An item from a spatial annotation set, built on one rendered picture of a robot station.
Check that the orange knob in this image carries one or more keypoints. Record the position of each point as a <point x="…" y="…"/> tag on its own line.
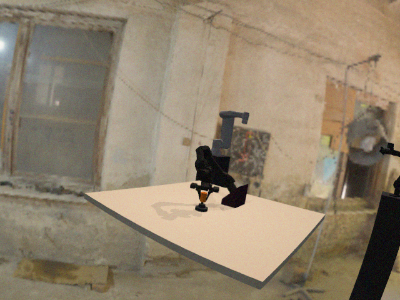
<point x="203" y="197"/>

